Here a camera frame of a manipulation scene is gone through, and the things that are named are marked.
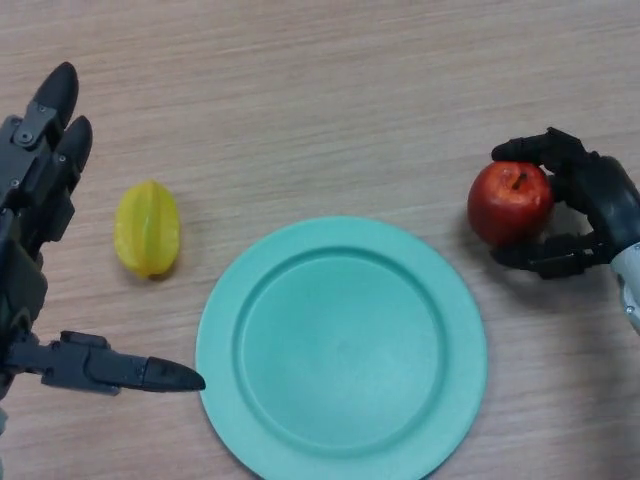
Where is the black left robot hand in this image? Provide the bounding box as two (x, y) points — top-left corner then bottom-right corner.
(0, 61), (207, 401)

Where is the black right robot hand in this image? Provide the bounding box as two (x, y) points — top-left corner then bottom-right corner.
(490, 126), (640, 280)

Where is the red apple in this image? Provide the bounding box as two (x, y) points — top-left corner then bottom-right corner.
(467, 160), (555, 248)

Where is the green round plate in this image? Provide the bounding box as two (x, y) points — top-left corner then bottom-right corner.
(195, 215), (489, 480)

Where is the yellow starfruit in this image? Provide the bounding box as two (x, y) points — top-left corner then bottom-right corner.
(114, 178), (182, 280)

